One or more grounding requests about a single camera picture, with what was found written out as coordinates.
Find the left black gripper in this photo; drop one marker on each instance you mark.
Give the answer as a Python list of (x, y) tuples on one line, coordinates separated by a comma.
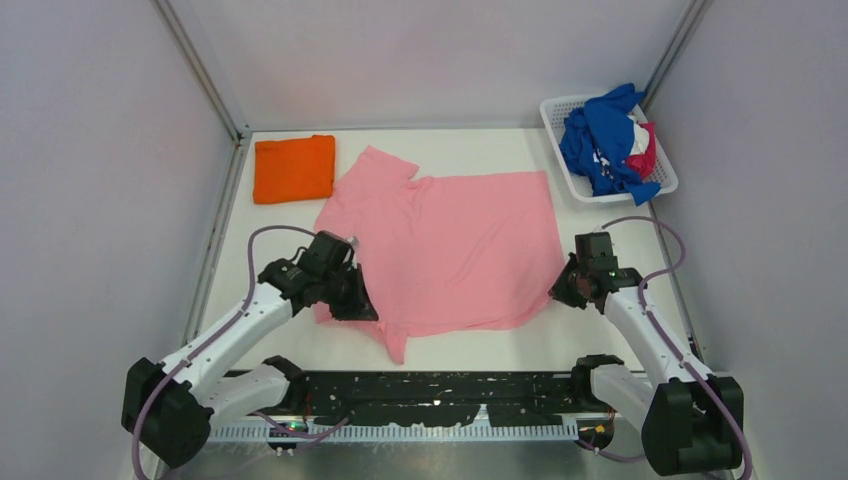
[(359, 308)]

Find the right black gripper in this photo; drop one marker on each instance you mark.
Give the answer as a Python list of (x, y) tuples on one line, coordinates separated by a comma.
[(559, 290)]

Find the pink t shirt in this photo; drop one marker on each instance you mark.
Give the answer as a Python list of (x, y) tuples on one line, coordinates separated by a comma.
[(444, 254)]

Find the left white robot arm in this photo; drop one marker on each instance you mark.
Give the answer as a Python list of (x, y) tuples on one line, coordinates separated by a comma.
[(171, 406)]

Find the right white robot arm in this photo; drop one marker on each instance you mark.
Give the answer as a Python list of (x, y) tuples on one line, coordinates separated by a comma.
[(689, 419)]

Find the blue t shirt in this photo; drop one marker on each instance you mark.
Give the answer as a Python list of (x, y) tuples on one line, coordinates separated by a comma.
[(598, 138)]

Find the folded orange t shirt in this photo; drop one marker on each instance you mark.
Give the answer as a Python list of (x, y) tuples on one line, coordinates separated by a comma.
[(294, 169)]

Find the red white t shirt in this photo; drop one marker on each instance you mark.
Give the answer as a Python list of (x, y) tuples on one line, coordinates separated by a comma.
[(643, 156)]

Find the white plastic basket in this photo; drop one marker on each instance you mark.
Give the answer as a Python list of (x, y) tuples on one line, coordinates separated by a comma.
[(553, 112)]

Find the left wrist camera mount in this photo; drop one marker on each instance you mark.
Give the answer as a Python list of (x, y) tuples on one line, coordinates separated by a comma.
[(350, 242)]

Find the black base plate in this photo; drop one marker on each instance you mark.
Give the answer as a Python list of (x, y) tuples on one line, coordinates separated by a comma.
[(434, 399)]

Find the white slotted cable duct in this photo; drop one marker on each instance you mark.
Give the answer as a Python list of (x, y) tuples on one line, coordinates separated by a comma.
[(479, 430)]

